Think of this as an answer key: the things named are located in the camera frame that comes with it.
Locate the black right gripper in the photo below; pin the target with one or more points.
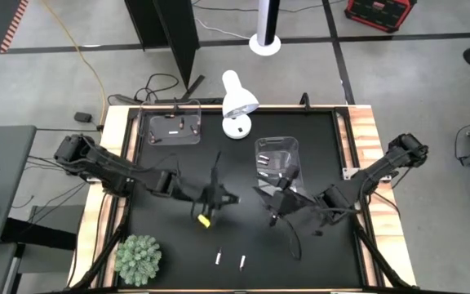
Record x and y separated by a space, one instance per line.
296 206

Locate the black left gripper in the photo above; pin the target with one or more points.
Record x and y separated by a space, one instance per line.
212 196

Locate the tall clear plastic bin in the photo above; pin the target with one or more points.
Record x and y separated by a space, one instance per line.
278 147

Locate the low clear plastic bin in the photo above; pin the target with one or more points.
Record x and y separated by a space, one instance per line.
165 139

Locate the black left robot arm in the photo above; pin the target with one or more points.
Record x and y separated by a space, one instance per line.
108 171

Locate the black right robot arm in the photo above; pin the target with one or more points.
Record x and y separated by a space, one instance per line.
378 169

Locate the yellow tape tag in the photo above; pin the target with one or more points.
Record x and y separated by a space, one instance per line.
203 221

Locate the black table mat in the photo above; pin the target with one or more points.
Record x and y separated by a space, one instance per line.
227 163

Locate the silver mounting plate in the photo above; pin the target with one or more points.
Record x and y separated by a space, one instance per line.
350 173

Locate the black clamp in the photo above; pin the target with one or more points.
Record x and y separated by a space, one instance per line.
305 102
176 107

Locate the green artificial plant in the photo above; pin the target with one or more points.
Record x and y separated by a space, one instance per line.
137 259

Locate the white desk lamp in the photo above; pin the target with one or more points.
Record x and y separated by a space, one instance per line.
239 98

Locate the black power adapter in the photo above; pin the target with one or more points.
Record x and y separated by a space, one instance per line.
83 117

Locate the black partition panel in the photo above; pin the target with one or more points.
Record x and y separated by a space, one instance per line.
174 32

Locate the white black pole stand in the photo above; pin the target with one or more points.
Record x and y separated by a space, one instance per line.
267 20

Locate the red black crate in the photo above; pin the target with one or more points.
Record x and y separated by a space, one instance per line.
378 14

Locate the grey desk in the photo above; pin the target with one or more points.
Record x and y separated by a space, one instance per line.
10 196

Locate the black table frame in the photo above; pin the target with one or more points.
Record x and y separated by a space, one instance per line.
336 122

